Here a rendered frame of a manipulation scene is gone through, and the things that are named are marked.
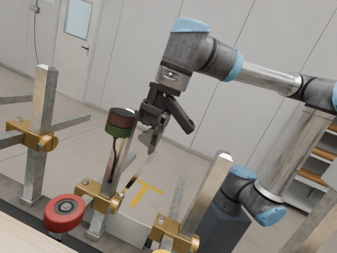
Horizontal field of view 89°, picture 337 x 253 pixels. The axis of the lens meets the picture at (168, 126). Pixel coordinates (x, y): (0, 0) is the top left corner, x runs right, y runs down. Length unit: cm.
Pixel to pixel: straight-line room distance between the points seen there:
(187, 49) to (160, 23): 286
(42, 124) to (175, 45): 42
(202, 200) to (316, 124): 63
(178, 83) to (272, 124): 280
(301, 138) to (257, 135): 225
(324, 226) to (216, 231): 74
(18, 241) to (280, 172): 93
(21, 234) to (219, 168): 41
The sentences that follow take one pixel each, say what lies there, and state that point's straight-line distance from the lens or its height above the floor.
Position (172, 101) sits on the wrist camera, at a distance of 45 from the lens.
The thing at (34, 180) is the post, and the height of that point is 81.
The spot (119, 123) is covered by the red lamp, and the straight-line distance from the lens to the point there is 37.
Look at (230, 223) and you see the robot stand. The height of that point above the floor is 58.
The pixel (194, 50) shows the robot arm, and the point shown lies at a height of 132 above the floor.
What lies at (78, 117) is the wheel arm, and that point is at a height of 96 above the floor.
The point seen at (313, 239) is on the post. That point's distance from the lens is 57.
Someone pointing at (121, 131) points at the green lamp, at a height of 111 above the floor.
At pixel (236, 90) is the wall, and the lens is 300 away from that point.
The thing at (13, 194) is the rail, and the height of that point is 70.
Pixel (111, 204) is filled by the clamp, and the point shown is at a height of 86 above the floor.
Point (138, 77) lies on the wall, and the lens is 329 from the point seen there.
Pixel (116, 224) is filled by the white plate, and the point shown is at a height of 75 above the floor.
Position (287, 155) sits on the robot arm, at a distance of 95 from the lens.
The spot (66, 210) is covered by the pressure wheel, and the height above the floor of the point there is 91.
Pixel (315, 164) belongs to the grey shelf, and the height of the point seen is 70.
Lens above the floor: 126
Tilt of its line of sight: 18 degrees down
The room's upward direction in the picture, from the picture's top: 21 degrees clockwise
